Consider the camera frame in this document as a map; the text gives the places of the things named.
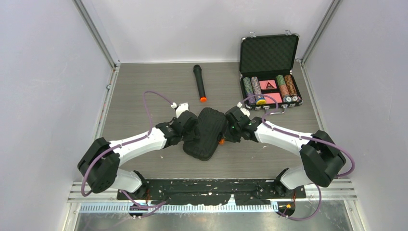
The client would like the black tool kit case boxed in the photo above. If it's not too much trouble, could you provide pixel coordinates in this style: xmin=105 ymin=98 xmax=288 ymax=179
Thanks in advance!
xmin=183 ymin=107 xmax=227 ymax=161

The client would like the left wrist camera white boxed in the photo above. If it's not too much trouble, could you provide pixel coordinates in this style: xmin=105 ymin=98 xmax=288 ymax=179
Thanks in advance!
xmin=170 ymin=102 xmax=189 ymax=118

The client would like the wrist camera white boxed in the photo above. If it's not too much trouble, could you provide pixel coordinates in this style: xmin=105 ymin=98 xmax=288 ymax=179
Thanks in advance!
xmin=237 ymin=102 xmax=250 ymax=117
xmin=170 ymin=102 xmax=189 ymax=118

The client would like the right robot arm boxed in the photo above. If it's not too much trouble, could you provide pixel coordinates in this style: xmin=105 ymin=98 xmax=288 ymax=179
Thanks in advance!
xmin=225 ymin=106 xmax=346 ymax=198

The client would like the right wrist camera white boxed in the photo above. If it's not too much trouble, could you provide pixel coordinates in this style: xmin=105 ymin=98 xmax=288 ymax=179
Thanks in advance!
xmin=237 ymin=102 xmax=250 ymax=117

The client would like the open poker chip case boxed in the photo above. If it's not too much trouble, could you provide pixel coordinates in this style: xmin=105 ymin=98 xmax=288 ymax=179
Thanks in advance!
xmin=239 ymin=32 xmax=303 ymax=110

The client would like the black microphone orange end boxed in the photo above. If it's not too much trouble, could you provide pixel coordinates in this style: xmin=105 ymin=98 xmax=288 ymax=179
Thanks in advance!
xmin=193 ymin=64 xmax=207 ymax=103

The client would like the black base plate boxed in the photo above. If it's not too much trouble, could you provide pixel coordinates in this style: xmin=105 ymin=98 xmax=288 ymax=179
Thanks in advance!
xmin=127 ymin=178 xmax=306 ymax=206

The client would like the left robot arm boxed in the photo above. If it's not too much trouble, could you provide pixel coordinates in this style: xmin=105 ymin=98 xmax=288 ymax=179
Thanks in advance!
xmin=77 ymin=111 xmax=198 ymax=199

